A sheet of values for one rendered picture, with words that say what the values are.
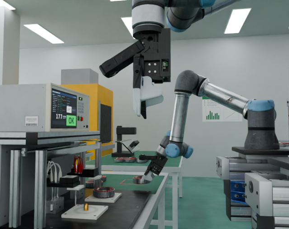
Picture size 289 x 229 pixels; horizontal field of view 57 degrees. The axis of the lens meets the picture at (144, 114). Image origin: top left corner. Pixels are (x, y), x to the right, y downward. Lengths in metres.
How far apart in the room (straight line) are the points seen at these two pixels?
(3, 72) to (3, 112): 4.02
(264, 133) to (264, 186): 0.55
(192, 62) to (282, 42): 2.08
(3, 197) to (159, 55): 0.83
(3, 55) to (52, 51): 2.48
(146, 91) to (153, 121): 5.94
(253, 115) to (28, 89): 1.00
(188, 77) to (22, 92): 0.81
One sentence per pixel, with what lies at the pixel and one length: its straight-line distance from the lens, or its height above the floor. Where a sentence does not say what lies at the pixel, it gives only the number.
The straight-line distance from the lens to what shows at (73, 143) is 1.43.
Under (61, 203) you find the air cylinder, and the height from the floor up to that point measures 0.80.
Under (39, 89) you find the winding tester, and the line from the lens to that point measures 1.19.
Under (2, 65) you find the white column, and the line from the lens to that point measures 5.28.
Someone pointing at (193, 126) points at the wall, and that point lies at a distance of 6.41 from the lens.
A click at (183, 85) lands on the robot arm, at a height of 1.36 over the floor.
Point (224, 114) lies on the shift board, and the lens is 6.47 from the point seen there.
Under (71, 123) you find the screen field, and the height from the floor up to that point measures 1.15.
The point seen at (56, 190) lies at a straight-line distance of 1.28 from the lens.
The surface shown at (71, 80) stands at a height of 2.08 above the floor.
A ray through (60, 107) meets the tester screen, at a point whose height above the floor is 1.22.
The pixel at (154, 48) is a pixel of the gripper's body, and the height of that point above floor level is 1.31.
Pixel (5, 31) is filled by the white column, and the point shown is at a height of 2.84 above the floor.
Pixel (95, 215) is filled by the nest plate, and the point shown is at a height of 0.78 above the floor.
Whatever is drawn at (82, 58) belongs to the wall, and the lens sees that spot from 7.19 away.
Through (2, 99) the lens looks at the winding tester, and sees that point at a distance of 1.29.
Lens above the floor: 1.13
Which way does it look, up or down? 3 degrees up
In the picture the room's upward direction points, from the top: straight up
